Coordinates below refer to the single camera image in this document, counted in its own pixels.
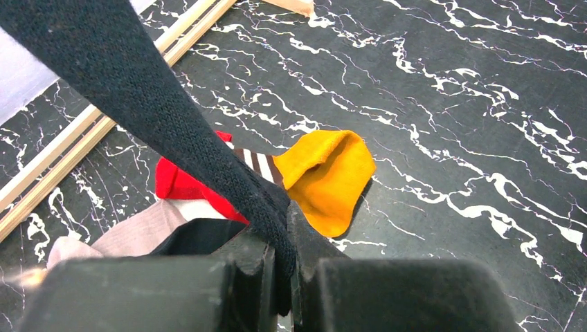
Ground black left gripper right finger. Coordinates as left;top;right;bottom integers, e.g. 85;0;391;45
287;203;518;331

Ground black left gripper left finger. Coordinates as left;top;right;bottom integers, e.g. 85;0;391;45
19;230;278;332

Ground black sock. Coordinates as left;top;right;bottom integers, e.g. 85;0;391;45
1;1;296;316
149;218;247;256

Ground white sock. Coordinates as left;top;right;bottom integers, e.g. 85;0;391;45
168;199;226;221

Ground grey sock brown stripes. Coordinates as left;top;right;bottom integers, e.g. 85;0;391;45
46;200;186;269

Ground mustard yellow sock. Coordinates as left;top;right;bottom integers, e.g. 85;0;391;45
233;129;378;239

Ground red bear sock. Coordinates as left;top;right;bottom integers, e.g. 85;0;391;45
155;157;249;225

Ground wooden hanging rack frame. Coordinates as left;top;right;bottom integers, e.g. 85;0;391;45
0;0;317;243

